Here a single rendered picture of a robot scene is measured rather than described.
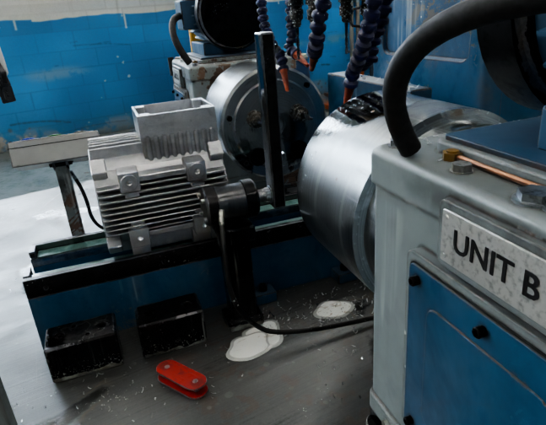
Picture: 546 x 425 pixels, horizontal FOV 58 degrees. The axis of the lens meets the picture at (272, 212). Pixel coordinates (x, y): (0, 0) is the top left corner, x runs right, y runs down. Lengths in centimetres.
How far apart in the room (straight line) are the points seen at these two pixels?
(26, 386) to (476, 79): 83
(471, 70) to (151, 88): 583
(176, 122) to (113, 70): 564
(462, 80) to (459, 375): 60
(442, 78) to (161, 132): 50
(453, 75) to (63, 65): 565
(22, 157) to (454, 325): 88
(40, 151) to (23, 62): 520
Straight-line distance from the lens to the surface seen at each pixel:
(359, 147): 57
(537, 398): 35
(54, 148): 107
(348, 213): 55
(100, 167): 77
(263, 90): 71
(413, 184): 40
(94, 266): 82
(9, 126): 632
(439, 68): 96
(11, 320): 101
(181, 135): 79
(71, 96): 634
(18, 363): 89
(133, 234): 78
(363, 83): 94
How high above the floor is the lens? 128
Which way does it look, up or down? 23 degrees down
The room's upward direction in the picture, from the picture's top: 5 degrees counter-clockwise
